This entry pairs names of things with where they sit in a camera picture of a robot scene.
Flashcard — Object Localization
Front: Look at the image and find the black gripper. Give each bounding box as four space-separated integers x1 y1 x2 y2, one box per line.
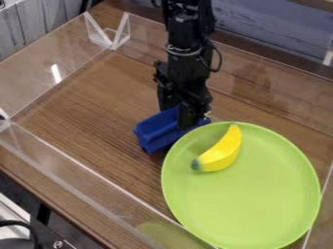
155 48 214 130

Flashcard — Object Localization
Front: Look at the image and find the blue plastic block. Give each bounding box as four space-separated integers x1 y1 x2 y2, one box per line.
132 107 211 155

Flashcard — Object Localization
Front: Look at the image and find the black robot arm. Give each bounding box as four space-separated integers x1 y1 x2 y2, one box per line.
155 0 222 130

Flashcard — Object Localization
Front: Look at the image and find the green plate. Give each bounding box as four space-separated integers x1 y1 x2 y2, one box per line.
162 122 321 249

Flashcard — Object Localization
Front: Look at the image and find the yellow toy banana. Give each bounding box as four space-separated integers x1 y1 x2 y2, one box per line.
191 124 242 172

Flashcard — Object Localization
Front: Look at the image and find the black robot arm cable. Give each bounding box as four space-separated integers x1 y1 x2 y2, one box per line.
199 38 223 74

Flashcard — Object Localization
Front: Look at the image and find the clear acrylic enclosure wall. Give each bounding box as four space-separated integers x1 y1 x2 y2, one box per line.
0 11 333 249

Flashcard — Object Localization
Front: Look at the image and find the clear acrylic corner bracket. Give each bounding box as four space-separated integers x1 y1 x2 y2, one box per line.
83 12 130 51

